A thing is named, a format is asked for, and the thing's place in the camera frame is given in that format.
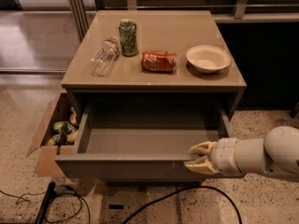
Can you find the green drink can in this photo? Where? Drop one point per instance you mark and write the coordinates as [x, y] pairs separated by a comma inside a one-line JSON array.
[[127, 33]]

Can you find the black bar on floor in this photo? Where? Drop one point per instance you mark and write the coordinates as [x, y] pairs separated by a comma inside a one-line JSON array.
[[49, 194]]

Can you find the grey top drawer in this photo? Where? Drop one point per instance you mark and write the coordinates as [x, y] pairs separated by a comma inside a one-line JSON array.
[[120, 146]]

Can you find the orange soda can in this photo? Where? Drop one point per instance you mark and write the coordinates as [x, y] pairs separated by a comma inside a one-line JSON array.
[[159, 61]]

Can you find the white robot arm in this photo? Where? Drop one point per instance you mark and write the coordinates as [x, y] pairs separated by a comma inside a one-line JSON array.
[[275, 156]]

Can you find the cardboard box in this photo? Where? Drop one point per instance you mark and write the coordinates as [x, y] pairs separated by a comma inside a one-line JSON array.
[[57, 110]]

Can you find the snack bags in box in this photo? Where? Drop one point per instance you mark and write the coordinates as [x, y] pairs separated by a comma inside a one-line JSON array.
[[65, 132]]

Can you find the grey drawer cabinet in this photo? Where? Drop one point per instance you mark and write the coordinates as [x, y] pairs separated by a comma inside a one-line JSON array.
[[129, 86]]

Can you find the white bowl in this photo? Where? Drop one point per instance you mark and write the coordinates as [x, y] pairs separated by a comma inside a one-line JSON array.
[[208, 59]]

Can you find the clear plastic bottle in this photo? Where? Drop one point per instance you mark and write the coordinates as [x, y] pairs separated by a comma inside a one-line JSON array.
[[105, 57]]

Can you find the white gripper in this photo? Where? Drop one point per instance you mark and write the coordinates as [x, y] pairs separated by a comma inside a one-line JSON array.
[[223, 156]]

